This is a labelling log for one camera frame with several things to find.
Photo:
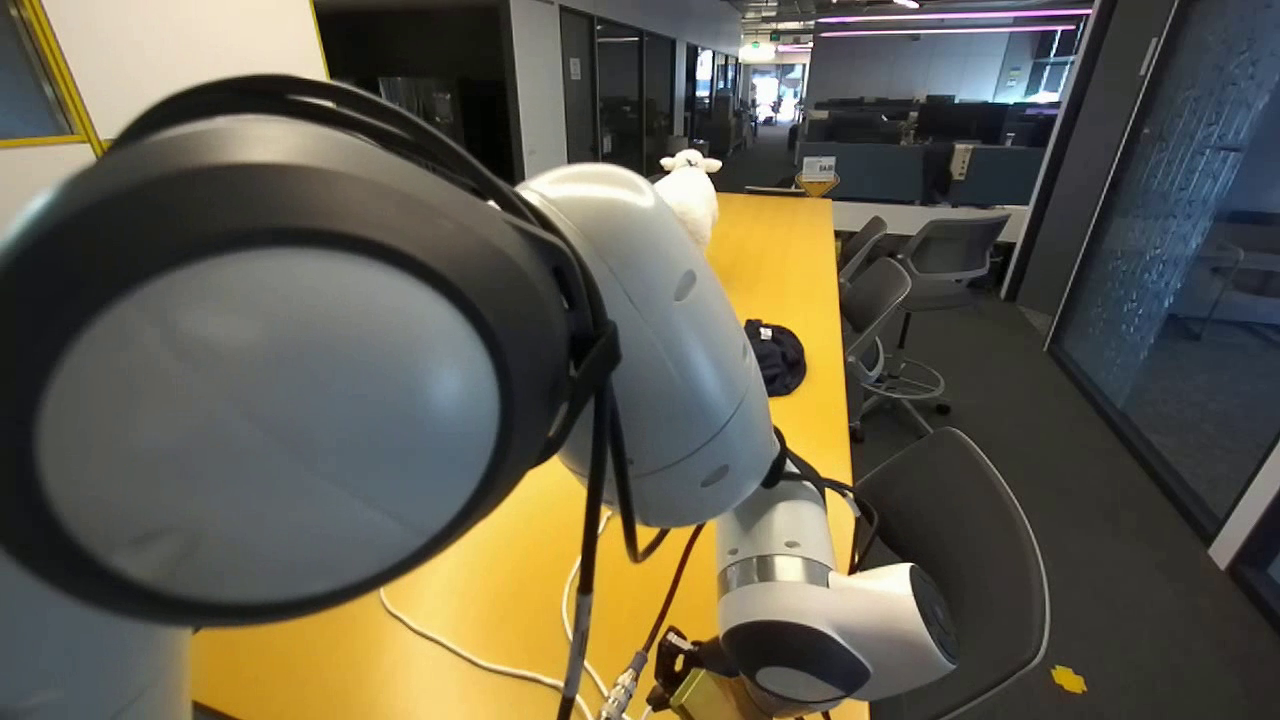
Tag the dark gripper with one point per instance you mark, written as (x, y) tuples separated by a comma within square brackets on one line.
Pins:
[(702, 694)]

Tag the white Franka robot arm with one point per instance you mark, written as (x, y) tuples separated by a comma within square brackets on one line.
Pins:
[(264, 403)]

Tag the large grey office chair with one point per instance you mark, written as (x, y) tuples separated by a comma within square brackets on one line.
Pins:
[(972, 534)]

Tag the black cap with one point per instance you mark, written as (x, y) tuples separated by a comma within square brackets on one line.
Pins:
[(787, 357)]

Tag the yellow floor marker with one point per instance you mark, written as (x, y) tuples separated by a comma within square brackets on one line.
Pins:
[(1067, 680)]

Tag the white sheep toy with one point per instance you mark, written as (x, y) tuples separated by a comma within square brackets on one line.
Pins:
[(693, 186)]

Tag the dark office desk row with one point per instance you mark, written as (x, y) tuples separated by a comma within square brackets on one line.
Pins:
[(933, 154)]

